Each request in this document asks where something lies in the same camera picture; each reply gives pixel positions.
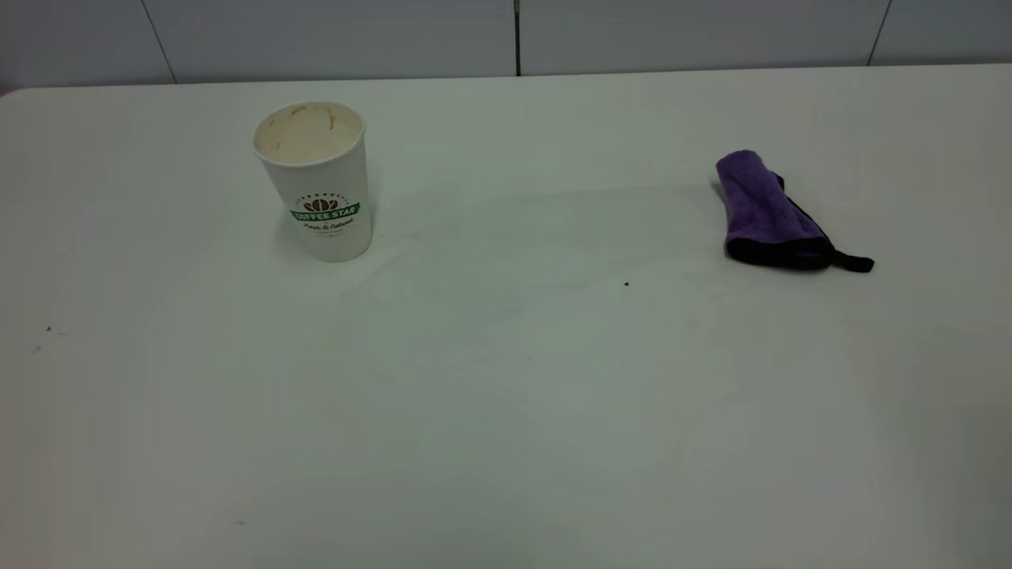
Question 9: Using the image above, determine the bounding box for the white paper coffee cup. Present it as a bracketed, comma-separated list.
[252, 101, 373, 263]

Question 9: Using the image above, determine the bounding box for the purple cloth with black trim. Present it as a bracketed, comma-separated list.
[716, 149, 875, 274]

